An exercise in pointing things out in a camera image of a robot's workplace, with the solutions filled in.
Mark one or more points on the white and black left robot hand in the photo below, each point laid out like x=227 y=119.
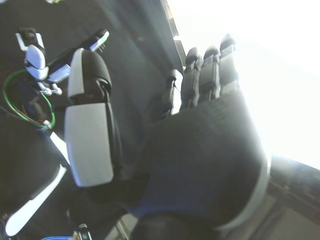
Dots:
x=200 y=155

